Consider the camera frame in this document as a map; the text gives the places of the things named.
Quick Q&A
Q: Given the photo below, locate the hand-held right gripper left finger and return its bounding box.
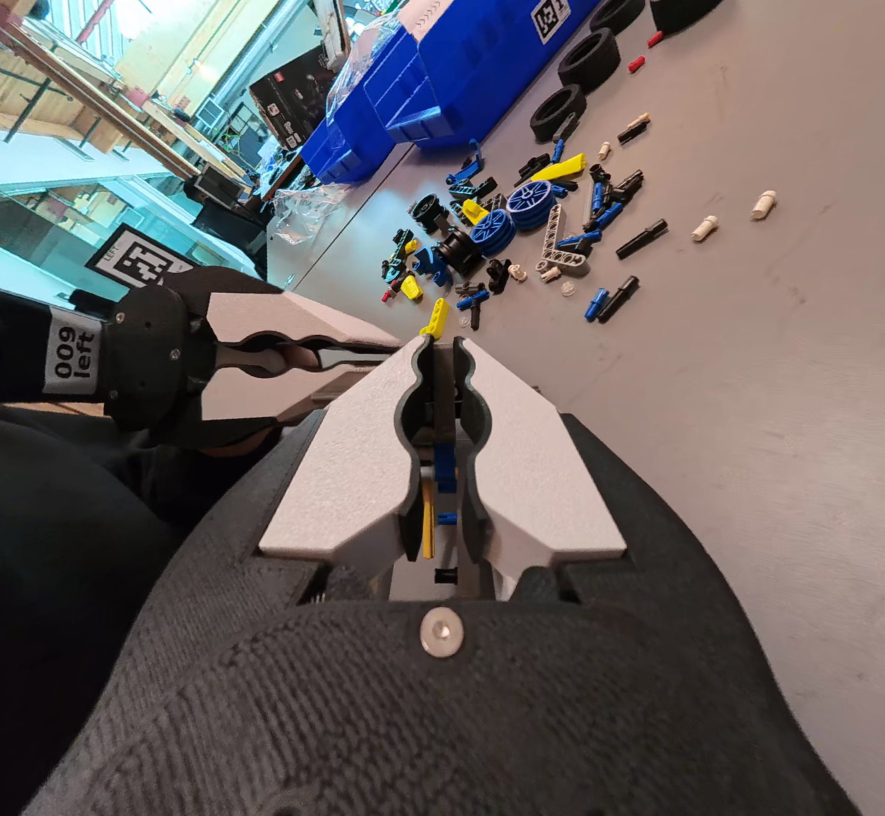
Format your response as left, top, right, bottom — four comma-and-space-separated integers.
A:
258, 334, 434, 578

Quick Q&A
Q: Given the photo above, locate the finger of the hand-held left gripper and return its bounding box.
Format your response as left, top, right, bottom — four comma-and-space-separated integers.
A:
204, 360, 391, 426
206, 290, 403, 350

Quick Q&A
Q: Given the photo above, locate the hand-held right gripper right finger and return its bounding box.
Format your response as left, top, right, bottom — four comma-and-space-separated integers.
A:
453, 335, 628, 582

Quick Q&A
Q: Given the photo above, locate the blue grey lego sub-assembly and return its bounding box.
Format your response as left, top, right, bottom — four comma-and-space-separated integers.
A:
413, 339, 485, 585

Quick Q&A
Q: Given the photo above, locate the pile of loose lego pieces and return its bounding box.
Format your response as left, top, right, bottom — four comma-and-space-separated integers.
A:
380, 112, 779, 347

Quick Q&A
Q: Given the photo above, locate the person's left hand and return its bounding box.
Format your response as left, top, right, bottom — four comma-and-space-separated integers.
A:
273, 344, 325, 376

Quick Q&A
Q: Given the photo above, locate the black white marker sign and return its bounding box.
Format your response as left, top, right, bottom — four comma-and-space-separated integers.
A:
86, 223, 195, 288

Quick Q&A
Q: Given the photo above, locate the clear plastic bag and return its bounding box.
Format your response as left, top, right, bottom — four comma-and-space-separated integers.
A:
328, 14, 409, 112
266, 183, 350, 246

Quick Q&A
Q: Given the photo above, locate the blue storage bin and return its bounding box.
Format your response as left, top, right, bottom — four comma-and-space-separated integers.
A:
301, 114, 396, 184
363, 0, 654, 149

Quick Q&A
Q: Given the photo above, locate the black cardboard box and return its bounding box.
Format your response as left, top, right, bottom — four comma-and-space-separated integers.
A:
249, 45, 340, 149

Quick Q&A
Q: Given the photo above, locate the person's dark clothed torso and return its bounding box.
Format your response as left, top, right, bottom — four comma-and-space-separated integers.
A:
0, 408, 277, 816

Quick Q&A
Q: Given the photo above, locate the white paper packet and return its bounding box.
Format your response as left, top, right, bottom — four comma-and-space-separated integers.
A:
397, 0, 485, 42

